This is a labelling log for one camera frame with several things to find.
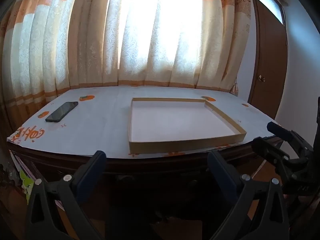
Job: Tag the orange beige patterned curtain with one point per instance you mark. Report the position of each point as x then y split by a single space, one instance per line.
87 42

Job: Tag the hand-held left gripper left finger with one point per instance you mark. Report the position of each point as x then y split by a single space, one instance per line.
92 171

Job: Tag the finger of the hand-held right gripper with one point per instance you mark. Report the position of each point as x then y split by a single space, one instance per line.
267 150
280 131

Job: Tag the shallow cardboard box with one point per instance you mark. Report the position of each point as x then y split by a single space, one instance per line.
172 122

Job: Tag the white orange-printed table cover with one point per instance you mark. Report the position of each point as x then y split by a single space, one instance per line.
105 130

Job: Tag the brown wooden door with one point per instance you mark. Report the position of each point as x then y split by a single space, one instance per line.
270 55

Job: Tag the black smartphone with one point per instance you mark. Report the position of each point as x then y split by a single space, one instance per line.
61 111

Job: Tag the brass door knob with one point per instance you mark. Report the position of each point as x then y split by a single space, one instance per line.
261 78

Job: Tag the dark wooden desk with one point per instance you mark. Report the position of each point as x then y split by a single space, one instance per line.
150 163

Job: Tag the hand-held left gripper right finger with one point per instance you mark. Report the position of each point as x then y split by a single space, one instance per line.
220 172

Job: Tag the green printed bag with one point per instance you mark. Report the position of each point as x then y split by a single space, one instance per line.
25 182

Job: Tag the curtain tieback tassel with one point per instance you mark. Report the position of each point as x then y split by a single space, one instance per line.
235 88

